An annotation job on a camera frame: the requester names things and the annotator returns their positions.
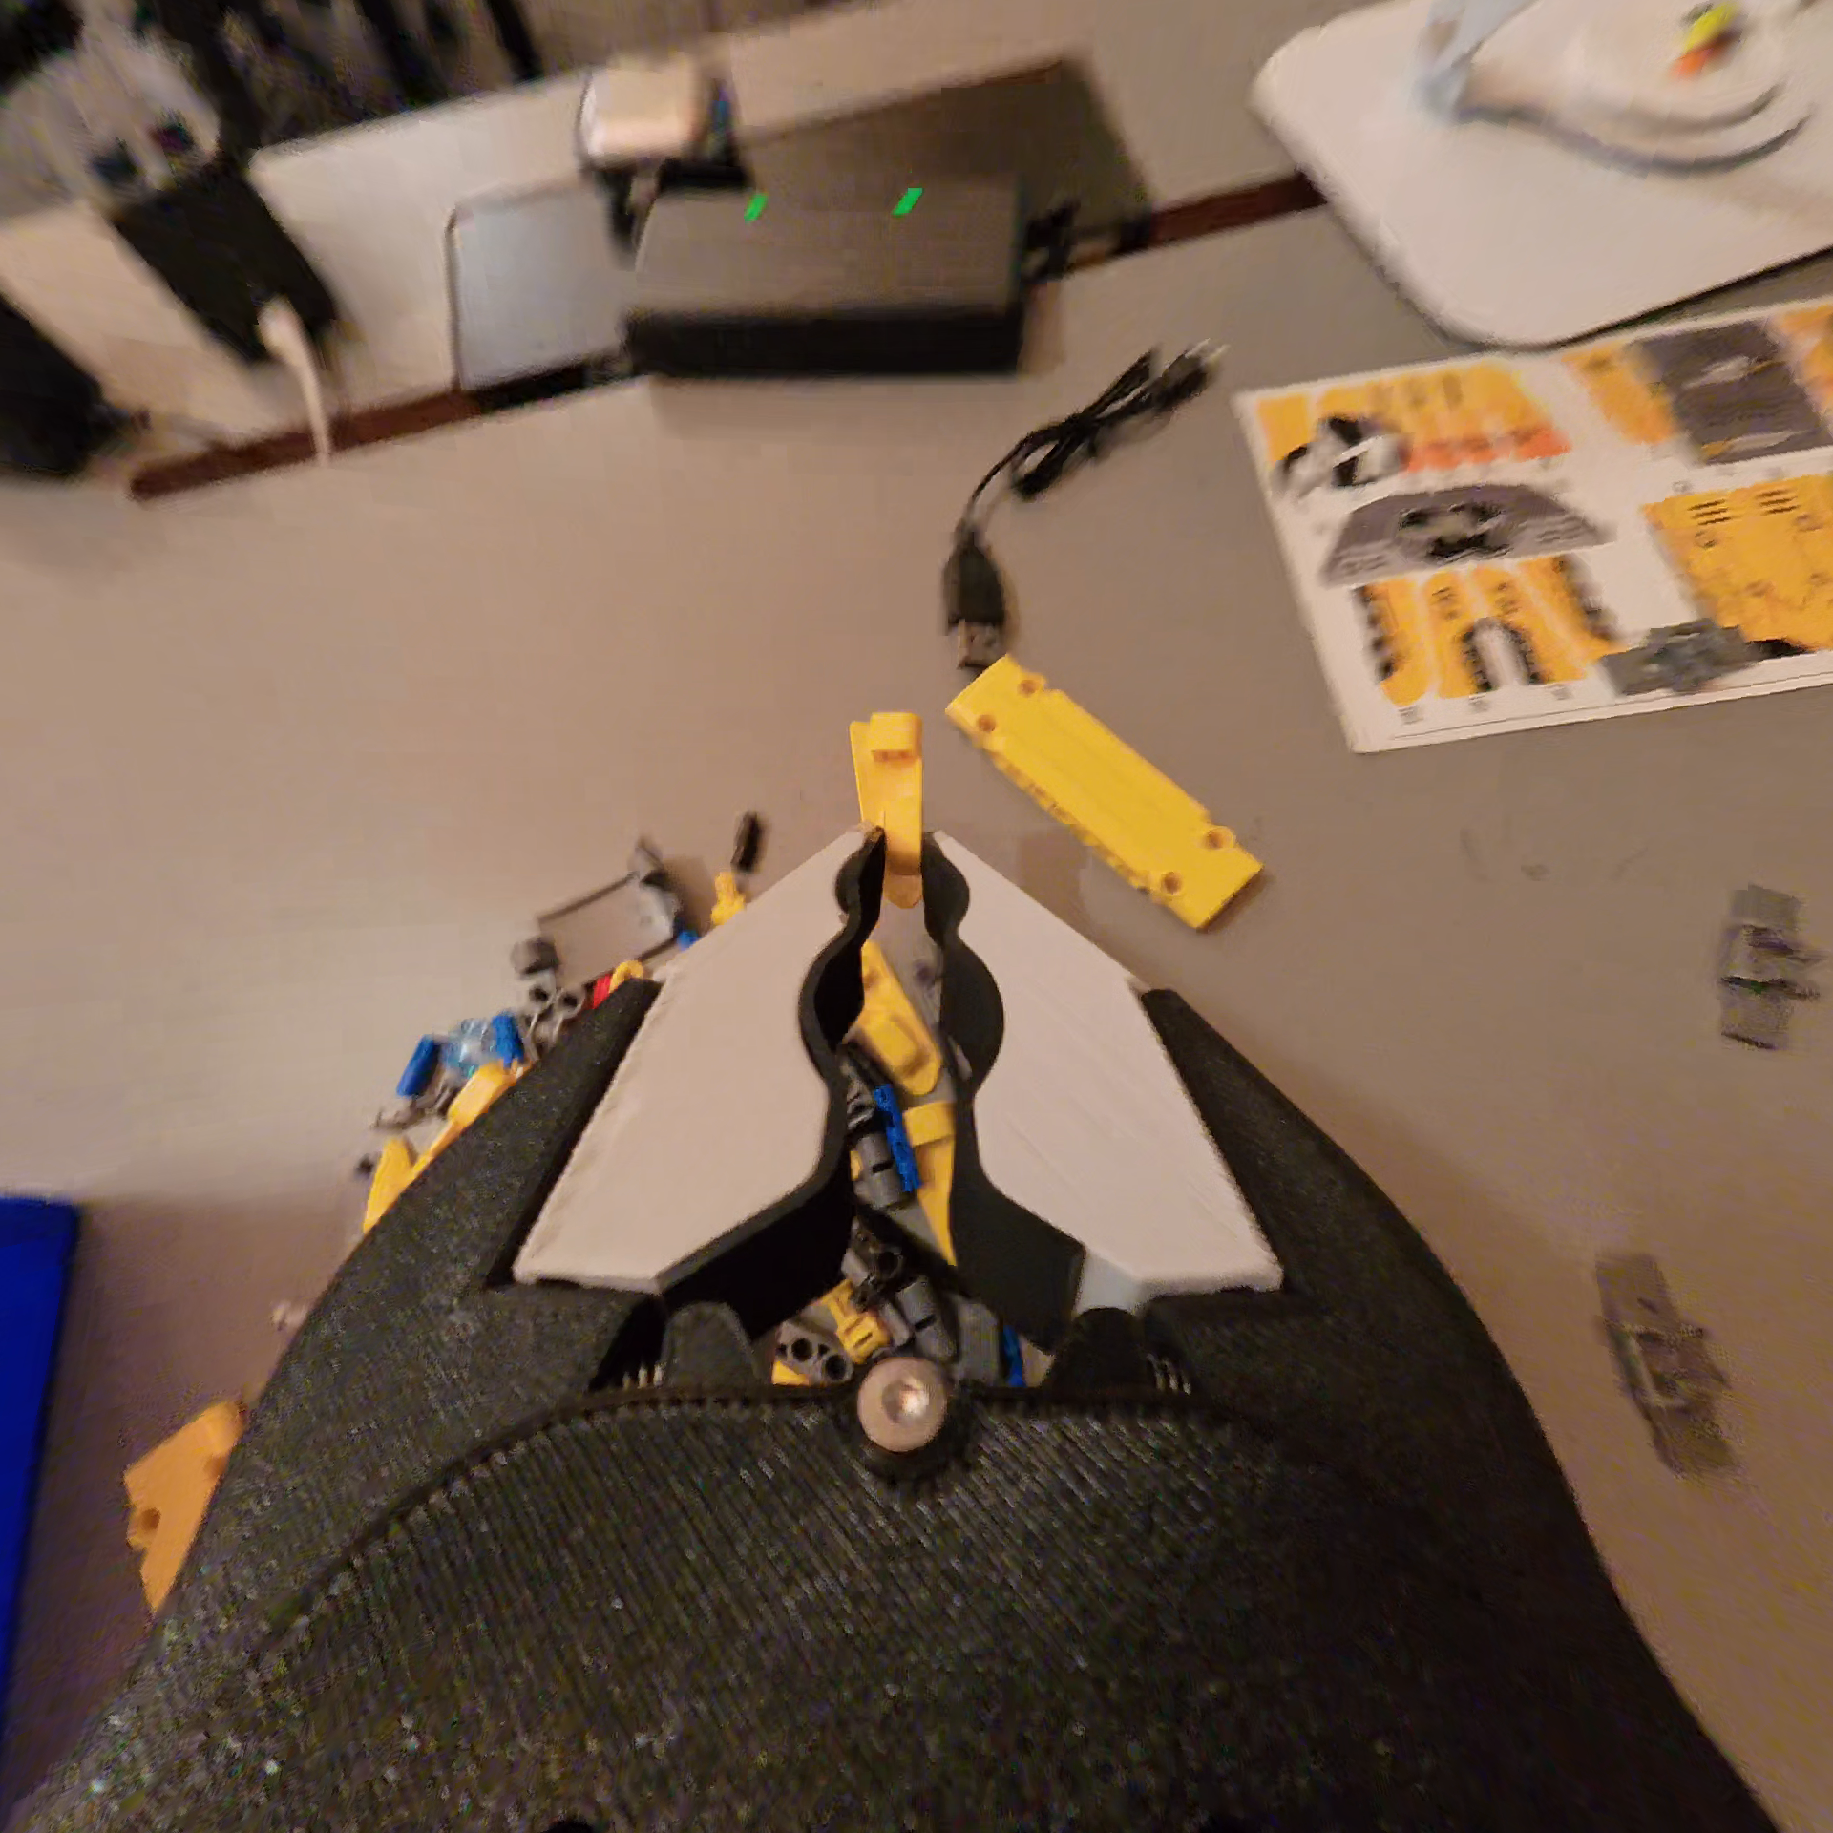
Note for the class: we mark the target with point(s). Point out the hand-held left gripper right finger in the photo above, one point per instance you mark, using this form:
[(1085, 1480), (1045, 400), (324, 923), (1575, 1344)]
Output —
[(1118, 1131)]

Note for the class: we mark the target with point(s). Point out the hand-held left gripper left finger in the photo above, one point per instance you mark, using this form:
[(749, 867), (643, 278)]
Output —
[(689, 1091)]

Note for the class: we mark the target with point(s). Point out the pile of toy brick pieces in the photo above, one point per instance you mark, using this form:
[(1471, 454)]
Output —
[(894, 1046)]

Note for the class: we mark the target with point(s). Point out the small yellow toy brick piece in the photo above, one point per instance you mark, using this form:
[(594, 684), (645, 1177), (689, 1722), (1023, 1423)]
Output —
[(888, 775)]

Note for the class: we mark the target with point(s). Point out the long yellow toy panel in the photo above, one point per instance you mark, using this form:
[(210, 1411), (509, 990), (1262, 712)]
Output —
[(1104, 789)]

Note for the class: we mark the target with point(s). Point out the grey toy brick piece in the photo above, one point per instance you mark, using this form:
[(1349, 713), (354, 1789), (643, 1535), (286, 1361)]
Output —
[(1661, 1361), (1767, 966), (1683, 658)]

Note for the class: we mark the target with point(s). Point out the yellow toy panel piece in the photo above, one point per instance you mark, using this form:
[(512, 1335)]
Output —
[(179, 1499)]

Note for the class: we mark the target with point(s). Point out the yellow printed instruction sheet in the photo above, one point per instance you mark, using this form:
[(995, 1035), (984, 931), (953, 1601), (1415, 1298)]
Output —
[(1519, 572)]

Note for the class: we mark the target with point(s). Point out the blue plastic bin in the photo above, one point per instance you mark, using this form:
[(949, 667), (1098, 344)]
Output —
[(32, 1433)]

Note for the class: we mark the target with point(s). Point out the grey laptop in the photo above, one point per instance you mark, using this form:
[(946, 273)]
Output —
[(531, 286)]

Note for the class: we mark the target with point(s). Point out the black power box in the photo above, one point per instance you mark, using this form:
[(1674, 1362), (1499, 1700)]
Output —
[(832, 271)]

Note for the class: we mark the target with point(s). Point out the black charger block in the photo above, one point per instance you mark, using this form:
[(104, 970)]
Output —
[(213, 258)]

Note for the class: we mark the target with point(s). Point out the white tray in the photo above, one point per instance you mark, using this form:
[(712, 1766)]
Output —
[(1433, 213)]

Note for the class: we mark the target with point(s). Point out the silver device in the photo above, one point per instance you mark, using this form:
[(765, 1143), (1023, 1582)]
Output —
[(645, 108)]

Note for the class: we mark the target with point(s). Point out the clear plastic bag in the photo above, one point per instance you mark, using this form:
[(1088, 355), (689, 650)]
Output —
[(1619, 87)]

